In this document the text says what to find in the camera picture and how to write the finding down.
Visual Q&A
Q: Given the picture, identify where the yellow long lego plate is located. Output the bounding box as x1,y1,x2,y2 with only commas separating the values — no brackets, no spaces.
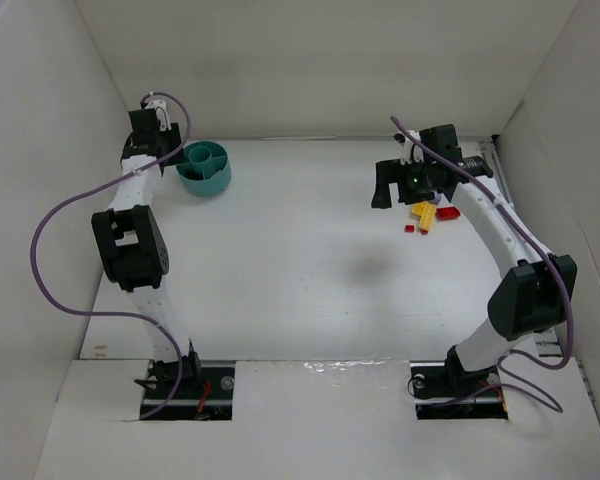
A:
418,210,436,234

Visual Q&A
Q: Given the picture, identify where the red large lego brick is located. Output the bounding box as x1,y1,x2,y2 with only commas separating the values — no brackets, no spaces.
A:
436,206,461,221

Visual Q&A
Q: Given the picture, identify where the aluminium side rail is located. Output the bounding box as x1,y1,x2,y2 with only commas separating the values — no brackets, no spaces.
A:
476,137,563,358

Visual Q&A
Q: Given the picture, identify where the teal divided round container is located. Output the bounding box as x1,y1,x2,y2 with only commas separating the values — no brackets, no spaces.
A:
176,141,232,198

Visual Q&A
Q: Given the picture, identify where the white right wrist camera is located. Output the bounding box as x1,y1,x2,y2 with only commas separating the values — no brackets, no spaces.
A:
393,132,424,164

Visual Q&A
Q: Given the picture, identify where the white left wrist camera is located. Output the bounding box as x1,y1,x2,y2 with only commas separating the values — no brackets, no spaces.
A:
140,92,171,131

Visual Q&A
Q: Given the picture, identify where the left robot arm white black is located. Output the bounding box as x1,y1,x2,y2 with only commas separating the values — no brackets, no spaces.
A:
91,100,200,370

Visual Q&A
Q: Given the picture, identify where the yellow lego brick upside down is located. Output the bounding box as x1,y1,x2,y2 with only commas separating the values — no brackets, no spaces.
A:
411,201,436,217

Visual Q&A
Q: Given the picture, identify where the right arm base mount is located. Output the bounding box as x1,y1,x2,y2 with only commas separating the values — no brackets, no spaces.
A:
407,361,508,420

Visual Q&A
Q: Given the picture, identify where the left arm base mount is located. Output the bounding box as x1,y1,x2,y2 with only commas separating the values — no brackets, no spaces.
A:
135,361,236,421

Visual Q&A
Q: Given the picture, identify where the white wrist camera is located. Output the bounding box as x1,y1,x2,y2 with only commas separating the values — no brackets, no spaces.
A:
140,92,171,131
393,132,424,164

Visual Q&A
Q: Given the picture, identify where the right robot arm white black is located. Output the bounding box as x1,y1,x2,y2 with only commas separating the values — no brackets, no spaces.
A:
371,124,577,385

